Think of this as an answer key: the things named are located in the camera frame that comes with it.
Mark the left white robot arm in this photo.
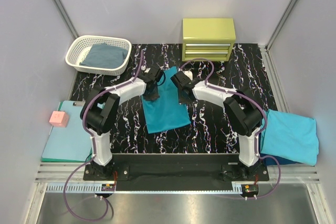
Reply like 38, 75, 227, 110
80, 67, 166, 180

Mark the dark blue t shirt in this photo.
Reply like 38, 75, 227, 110
260, 154, 297, 166

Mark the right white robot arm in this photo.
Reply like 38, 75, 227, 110
171, 71, 266, 180

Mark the folded grey-blue t shirt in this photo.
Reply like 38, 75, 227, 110
80, 43, 128, 69

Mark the light blue t shirt pile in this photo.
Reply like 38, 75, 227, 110
259, 110, 319, 166

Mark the white plastic laundry basket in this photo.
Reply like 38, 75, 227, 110
65, 35, 132, 76

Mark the pink cube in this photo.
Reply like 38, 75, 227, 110
49, 111, 69, 127

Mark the light blue clipboard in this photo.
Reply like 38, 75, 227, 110
41, 101, 91, 160

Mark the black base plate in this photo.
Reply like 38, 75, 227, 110
83, 154, 269, 193

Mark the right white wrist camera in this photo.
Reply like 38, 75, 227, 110
182, 70, 193, 80

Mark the yellow-green drawer cabinet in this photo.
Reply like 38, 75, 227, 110
182, 18, 236, 62

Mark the green cutting mat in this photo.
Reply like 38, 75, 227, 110
40, 157, 91, 163

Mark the teal t shirt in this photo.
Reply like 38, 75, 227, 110
142, 67, 191, 134

